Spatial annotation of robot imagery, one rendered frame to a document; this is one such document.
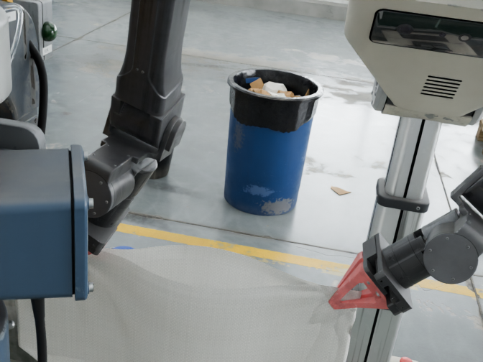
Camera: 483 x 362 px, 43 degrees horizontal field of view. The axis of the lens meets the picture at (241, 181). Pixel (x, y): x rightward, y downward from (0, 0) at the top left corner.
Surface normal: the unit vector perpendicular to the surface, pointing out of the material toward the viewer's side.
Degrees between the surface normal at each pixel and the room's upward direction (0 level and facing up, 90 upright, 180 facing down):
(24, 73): 90
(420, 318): 0
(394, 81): 130
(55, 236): 90
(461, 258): 77
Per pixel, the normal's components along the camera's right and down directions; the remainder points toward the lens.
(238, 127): -0.80, 0.21
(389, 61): -0.20, 0.89
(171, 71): 0.89, 0.38
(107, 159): 0.33, -0.81
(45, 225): 0.25, 0.44
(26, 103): 0.98, 0.17
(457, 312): 0.11, -0.90
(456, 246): -0.33, 0.15
